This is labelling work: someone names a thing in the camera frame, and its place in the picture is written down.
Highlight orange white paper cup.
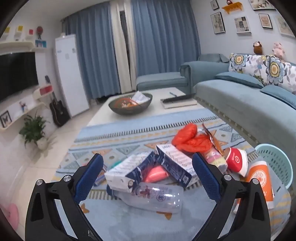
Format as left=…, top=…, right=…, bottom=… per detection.
left=245, top=160, right=274, bottom=210

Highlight red white paper cup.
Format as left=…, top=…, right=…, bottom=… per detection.
left=224, top=148, right=248, bottom=177

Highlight pink peach drink bottle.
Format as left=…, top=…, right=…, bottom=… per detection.
left=202, top=146, right=228, bottom=173

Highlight clear plastic bottle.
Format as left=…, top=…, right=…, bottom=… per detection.
left=106, top=182, right=184, bottom=213

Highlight white blue milk carton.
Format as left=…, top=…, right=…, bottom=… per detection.
left=105, top=151, right=158, bottom=193

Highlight orange red plastic bag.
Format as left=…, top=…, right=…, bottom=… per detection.
left=171, top=123, right=212, bottom=153

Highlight pink wrapper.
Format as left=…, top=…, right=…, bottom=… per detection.
left=143, top=166, right=169, bottom=183

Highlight orange foil snack wrapper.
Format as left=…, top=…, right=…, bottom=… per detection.
left=202, top=123, right=224, bottom=156

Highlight light blue plastic basket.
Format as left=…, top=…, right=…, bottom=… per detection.
left=255, top=144, right=293, bottom=189

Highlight blue patterned rug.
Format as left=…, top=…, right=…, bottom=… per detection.
left=52, top=108, right=292, bottom=241

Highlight green potted plant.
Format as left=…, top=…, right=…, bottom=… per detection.
left=19, top=114, right=48, bottom=151

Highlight black acoustic guitar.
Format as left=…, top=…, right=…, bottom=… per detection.
left=45, top=75, right=71, bottom=127

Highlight white tv shelf unit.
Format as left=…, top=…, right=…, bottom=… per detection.
left=1, top=41, right=54, bottom=132

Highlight blue fabric sofa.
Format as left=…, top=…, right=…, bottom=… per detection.
left=135, top=59, right=295, bottom=156

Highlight white coffee table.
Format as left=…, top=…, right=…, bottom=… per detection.
left=86, top=87, right=204, bottom=127

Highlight blue seat cushion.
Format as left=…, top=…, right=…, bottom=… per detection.
left=260, top=85, right=296, bottom=109
left=215, top=72, right=264, bottom=89

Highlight dark oval bowl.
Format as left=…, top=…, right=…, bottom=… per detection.
left=108, top=93, right=152, bottom=115

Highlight white standing air conditioner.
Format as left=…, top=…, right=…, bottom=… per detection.
left=55, top=34, right=89, bottom=118

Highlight floral sofa back cushion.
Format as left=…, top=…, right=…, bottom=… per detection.
left=229, top=53, right=295, bottom=94

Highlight black television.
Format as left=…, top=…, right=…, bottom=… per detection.
left=0, top=52, right=39, bottom=101

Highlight pink pig plush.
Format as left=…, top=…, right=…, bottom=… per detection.
left=273, top=42, right=285, bottom=59

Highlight brown monkey plush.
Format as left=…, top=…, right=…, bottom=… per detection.
left=253, top=41, right=263, bottom=55

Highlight framed butterfly picture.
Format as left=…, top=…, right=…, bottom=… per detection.
left=275, top=15, right=294, bottom=37

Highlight blue window curtains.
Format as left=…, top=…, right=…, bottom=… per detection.
left=62, top=1, right=200, bottom=99

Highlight yellow wall shelf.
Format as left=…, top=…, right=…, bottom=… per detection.
left=222, top=1, right=243, bottom=14

